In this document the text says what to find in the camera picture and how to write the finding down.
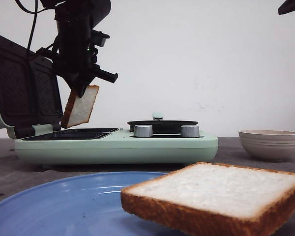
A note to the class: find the mint green hinged lid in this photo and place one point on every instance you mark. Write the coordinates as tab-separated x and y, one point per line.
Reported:
29	94

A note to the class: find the beige ribbed bowl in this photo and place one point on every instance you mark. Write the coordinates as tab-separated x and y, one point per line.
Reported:
270	145

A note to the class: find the black round frying pan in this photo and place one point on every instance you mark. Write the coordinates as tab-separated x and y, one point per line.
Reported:
161	126

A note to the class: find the mint green breakfast maker base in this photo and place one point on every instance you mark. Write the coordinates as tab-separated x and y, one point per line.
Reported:
114	146

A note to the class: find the blue round plate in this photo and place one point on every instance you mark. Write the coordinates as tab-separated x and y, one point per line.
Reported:
77	206

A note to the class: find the left silver control knob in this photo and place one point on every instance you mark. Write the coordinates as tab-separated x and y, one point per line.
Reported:
143	131

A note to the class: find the silver control knob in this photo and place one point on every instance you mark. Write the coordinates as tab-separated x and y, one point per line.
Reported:
143	131
189	131

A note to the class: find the right silver control knob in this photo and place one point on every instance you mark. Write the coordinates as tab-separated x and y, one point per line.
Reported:
189	131

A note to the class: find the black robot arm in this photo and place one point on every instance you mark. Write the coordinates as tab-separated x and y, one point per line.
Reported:
74	50

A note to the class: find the white bread slice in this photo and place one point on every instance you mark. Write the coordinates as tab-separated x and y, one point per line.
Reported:
206	199
78	110

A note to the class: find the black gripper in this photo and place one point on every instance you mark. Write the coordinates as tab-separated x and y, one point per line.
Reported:
287	6
74	57

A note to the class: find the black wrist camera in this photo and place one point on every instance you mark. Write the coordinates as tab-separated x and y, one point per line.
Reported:
98	38

